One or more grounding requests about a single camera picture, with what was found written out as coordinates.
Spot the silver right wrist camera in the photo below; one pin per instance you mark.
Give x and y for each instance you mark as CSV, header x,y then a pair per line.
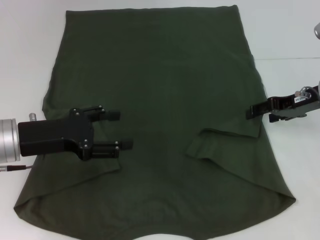
x,y
317,31

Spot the dark green shirt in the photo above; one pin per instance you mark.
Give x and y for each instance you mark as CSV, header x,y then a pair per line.
x,y
160,75

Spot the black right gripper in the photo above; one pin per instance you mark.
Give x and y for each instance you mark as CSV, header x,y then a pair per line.
x,y
287,105

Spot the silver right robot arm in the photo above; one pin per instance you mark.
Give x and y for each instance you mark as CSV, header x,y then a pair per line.
x,y
319,83

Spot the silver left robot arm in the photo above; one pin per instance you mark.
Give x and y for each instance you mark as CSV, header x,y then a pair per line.
x,y
8,140

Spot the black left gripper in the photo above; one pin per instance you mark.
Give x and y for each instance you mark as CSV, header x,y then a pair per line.
x,y
50,135

